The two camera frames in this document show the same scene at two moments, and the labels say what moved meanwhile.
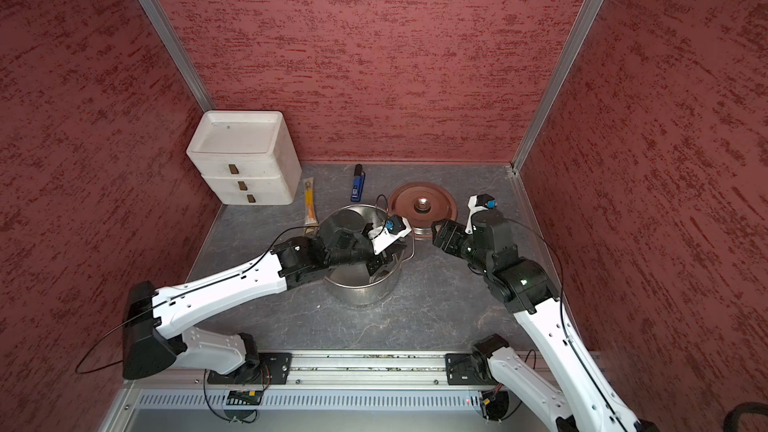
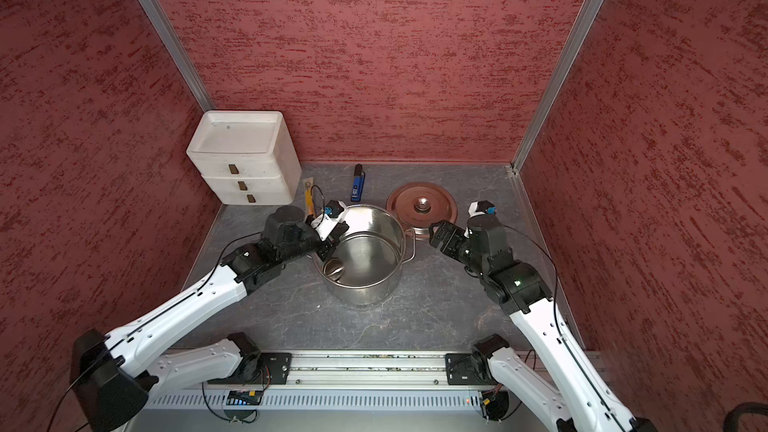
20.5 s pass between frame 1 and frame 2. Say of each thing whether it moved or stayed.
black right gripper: stayed
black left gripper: moved
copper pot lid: stayed
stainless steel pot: stayed
